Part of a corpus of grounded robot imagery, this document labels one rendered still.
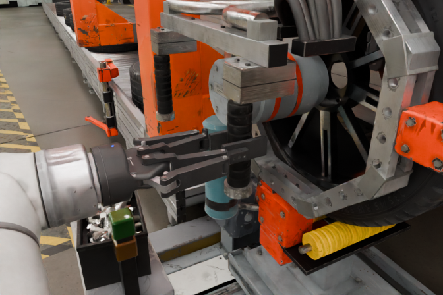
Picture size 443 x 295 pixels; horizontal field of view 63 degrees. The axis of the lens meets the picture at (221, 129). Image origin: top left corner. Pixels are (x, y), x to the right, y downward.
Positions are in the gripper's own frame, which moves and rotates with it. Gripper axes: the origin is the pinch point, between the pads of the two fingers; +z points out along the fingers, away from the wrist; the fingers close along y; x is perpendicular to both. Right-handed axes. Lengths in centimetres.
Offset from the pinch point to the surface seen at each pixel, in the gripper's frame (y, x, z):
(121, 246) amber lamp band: -12.7, -22.4, -16.6
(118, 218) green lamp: -13.8, -17.0, -16.3
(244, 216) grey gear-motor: -41, -51, 27
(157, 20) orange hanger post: -62, 10, 9
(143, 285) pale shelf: -17.1, -38.0, -12.7
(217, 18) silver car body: -123, 2, 59
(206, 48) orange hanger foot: -65, 0, 25
